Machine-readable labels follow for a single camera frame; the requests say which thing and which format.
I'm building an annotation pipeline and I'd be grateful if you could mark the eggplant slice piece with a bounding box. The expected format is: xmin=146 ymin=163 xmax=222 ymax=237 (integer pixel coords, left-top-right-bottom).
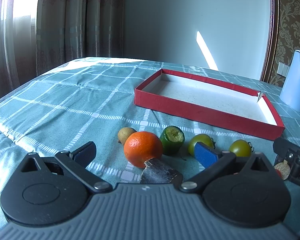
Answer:
xmin=274 ymin=160 xmax=290 ymax=180

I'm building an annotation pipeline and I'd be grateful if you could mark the green tomato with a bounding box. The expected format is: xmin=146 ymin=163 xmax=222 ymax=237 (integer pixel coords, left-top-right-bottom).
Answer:
xmin=188 ymin=134 xmax=215 ymax=157
xmin=229 ymin=139 xmax=253 ymax=157

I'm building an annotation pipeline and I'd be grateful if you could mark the green cucumber piece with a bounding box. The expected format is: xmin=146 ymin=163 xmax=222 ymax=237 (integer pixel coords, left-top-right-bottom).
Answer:
xmin=160 ymin=126 xmax=185 ymax=156

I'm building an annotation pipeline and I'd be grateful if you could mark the small brown kiwi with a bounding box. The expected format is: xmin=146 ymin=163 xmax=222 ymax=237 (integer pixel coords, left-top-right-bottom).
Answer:
xmin=117 ymin=127 xmax=136 ymax=145

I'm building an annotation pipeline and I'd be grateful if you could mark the orange mandarin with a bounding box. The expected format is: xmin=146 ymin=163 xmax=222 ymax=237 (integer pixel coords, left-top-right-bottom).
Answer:
xmin=123 ymin=131 xmax=163 ymax=168

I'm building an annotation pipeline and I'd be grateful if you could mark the red shallow cardboard box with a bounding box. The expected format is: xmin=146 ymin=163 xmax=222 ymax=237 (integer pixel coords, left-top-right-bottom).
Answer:
xmin=134 ymin=69 xmax=285 ymax=140

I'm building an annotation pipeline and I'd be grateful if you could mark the light blue kettle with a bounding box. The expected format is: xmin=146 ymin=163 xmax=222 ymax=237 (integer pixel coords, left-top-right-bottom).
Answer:
xmin=280 ymin=50 xmax=300 ymax=112

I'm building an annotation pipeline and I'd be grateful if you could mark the brown patterned curtain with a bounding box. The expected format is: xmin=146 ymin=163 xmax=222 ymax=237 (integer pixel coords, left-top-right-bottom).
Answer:
xmin=0 ymin=0 xmax=124 ymax=98

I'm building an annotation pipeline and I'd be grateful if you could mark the brown wooden door frame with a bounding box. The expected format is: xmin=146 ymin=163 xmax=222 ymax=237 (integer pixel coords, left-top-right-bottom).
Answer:
xmin=260 ymin=0 xmax=280 ymax=83

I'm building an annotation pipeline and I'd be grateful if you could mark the white wall switch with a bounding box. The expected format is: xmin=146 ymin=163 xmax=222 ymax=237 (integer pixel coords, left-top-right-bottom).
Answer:
xmin=277 ymin=62 xmax=289 ymax=77

